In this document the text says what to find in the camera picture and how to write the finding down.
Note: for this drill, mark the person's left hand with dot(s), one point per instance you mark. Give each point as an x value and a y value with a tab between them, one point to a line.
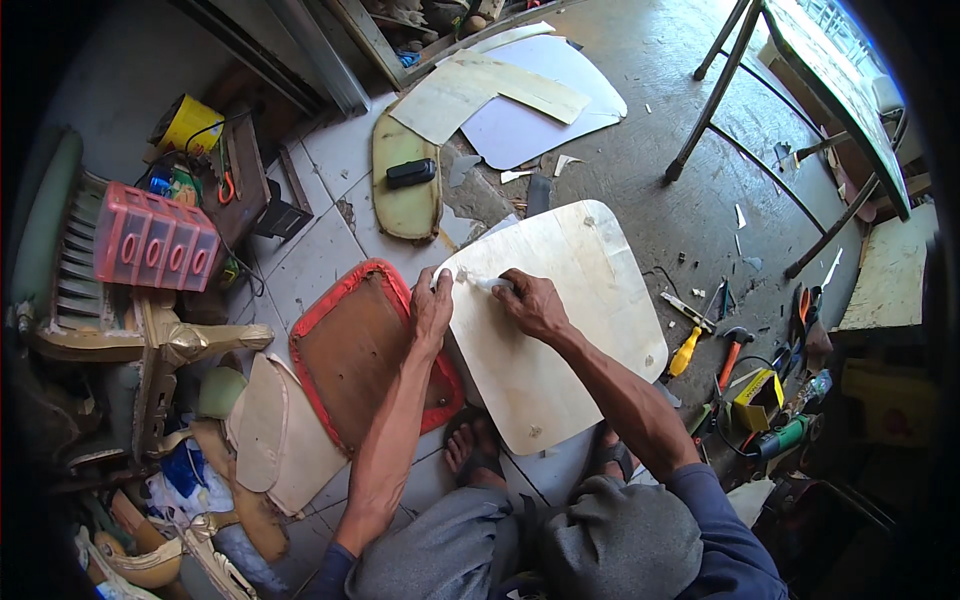
432	311

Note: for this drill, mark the person's right hand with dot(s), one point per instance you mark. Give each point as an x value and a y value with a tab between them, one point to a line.
534	306

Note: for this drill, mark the pale plywood seat board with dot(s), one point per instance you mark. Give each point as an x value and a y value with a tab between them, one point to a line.
559	337

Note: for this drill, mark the white chalk stick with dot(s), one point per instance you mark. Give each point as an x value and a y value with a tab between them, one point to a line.
484	283

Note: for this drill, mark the red-edged brown seat base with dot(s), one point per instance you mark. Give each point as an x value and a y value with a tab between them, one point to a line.
360	352

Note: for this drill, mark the yellowish oval seat board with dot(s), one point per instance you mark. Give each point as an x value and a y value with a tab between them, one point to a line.
405	206

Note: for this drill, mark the black fabric strip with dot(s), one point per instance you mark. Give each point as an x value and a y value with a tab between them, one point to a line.
538	195

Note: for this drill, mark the black staple gun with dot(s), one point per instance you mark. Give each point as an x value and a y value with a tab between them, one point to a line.
411	173

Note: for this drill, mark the metal utility knife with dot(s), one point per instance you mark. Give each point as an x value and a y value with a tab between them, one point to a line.
686	309

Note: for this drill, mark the beige foam cushion pieces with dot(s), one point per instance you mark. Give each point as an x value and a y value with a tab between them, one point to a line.
281	435

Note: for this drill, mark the beige cardboard template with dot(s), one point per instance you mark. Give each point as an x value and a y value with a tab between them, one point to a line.
465	90

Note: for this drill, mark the person's legs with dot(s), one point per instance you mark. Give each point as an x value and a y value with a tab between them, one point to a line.
525	540

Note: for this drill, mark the brown wooden tool box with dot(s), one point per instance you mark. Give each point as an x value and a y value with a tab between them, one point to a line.
240	176

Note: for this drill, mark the yellow cardboard box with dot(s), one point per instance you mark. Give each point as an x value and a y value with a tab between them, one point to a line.
756	401

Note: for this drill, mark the green angle grinder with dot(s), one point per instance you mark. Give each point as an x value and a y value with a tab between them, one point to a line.
784	436

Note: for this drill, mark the gold ornate carved chair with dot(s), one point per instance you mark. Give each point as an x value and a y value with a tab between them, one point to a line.
150	345

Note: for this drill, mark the pink plastic drawer organizer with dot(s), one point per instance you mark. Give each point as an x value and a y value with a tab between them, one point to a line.
154	240

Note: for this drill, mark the blue plastic bag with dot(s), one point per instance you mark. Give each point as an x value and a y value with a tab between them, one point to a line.
180	469

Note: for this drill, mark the person's body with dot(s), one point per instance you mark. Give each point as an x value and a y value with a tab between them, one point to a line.
724	540

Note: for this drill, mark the yellow tin can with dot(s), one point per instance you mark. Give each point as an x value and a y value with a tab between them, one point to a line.
187	124

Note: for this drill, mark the pale wooden board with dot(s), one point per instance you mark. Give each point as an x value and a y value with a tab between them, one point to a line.
889	277

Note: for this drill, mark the folding table with metal legs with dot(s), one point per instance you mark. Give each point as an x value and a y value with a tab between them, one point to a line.
825	82

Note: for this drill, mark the gold carved wood pieces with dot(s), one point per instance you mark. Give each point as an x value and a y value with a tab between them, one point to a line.
150	559

